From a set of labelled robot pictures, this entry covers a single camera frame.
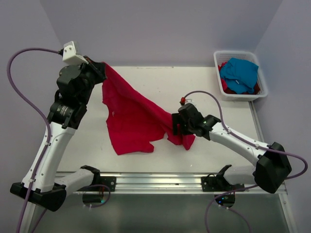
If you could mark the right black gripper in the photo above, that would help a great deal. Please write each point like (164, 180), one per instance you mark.
(177, 119)

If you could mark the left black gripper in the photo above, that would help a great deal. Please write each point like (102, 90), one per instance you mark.
(97, 68)

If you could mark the crimson red t shirt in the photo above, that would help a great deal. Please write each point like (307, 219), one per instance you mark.
(134, 122)

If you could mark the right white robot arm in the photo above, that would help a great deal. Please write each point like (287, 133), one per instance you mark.
(270, 165)

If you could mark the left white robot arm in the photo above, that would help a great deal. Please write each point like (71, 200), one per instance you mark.
(40, 186)

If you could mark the bright red t shirt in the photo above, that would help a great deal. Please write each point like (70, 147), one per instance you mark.
(223, 82)

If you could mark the white plastic basket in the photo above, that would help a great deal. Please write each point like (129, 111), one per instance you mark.
(222, 56)

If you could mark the blue t shirt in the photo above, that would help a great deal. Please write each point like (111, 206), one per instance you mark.
(240, 75)

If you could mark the dark red t shirt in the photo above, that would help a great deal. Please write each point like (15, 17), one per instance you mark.
(229, 91)

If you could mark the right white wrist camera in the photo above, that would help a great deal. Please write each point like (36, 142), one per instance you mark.
(184, 101)

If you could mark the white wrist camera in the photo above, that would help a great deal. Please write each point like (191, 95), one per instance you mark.
(71, 54)
(184, 101)

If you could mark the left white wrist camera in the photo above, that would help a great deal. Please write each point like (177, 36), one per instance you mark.
(71, 54)

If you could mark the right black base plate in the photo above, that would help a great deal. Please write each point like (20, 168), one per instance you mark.
(218, 184)

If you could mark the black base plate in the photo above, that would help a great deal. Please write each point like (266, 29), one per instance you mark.
(218, 184)
(109, 181)

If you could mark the aluminium mounting rail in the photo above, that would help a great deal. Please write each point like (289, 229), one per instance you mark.
(161, 183)

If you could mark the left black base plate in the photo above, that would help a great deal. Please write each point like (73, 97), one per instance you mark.
(109, 181)

